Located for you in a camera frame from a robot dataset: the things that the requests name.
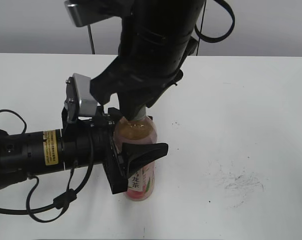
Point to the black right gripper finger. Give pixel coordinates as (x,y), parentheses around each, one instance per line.
(130,103)

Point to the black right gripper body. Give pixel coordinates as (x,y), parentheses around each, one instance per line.
(119,76)

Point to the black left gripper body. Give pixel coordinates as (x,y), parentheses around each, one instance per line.
(90,142)

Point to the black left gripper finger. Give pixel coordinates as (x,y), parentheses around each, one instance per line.
(136,156)

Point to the white bottle cap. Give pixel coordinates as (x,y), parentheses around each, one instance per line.
(141,114)

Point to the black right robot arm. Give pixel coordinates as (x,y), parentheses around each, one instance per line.
(156,38)

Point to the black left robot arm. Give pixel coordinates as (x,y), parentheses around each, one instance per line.
(34,153)

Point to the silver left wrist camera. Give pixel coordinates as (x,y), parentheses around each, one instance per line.
(79,101)

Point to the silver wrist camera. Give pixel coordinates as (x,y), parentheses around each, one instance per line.
(79,101)
(83,13)

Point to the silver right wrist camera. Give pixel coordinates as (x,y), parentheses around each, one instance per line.
(83,13)

